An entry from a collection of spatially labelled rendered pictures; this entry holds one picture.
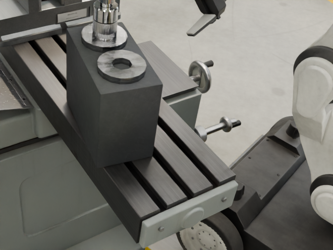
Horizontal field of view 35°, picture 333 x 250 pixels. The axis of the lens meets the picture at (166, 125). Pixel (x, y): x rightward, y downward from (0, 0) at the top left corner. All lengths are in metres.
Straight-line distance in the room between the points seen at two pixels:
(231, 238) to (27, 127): 0.59
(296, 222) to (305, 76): 0.45
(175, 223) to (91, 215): 0.73
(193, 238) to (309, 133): 0.44
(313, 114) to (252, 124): 1.39
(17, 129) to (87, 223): 0.53
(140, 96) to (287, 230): 0.69
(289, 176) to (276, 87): 1.40
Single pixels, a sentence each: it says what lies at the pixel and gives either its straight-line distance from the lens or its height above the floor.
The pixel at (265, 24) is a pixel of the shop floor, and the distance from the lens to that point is 3.51.
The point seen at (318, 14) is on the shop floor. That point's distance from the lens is 3.80.
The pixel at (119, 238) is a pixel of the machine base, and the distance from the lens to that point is 1.82.
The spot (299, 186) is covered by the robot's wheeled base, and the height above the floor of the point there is 0.57.
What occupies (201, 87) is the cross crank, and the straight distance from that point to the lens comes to 1.82.
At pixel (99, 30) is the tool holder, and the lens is 1.01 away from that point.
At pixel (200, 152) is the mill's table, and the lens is 1.10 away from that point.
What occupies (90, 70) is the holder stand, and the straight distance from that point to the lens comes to 0.96.
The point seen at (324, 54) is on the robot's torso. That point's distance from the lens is 1.24.
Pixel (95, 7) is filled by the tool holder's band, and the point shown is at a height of 1.18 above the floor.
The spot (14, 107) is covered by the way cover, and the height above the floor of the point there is 0.85.
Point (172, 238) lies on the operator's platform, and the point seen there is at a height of 0.40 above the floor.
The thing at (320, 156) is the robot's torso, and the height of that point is 0.77.
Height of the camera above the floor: 1.67
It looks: 41 degrees down
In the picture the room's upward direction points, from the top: 9 degrees clockwise
